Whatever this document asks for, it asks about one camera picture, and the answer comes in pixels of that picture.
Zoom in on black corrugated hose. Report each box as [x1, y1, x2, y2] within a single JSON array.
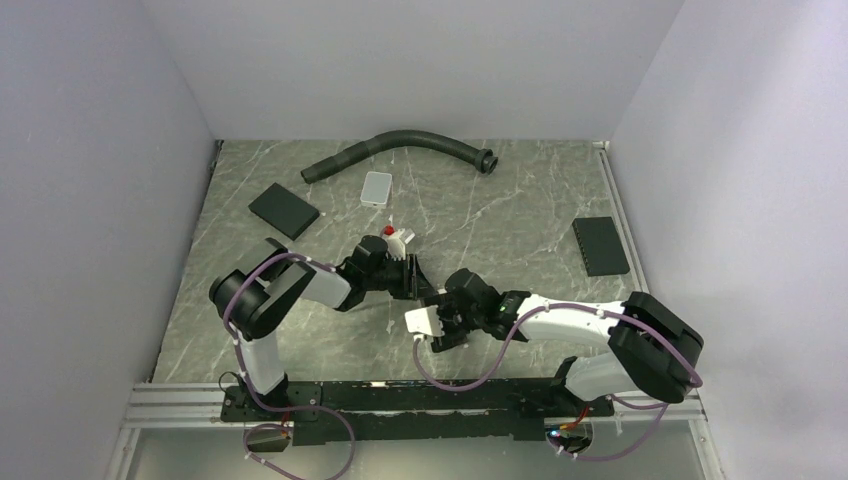
[[301, 129, 499, 186]]

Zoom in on black mounting base rail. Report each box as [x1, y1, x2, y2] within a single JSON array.
[[220, 378, 614, 446]]

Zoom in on aluminium frame rail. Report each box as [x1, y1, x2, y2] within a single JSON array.
[[123, 383, 225, 429]]

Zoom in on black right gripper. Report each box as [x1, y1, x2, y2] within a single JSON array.
[[421, 293, 485, 352]]

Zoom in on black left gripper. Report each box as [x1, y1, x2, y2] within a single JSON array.
[[365, 255, 438, 301]]

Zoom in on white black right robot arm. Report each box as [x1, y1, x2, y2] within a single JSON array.
[[405, 269, 704, 415]]

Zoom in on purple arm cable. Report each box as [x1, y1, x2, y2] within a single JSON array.
[[410, 301, 705, 463], [221, 251, 339, 412]]

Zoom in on clear white plastic case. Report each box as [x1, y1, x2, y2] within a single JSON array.
[[360, 171, 393, 209]]

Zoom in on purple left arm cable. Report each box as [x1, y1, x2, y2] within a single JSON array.
[[221, 251, 339, 412]]

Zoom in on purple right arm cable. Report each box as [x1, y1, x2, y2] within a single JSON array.
[[410, 301, 705, 463]]

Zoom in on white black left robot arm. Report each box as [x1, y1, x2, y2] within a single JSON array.
[[209, 235, 437, 420]]

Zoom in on black flat rectangular box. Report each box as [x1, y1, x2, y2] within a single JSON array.
[[248, 183, 320, 240]]

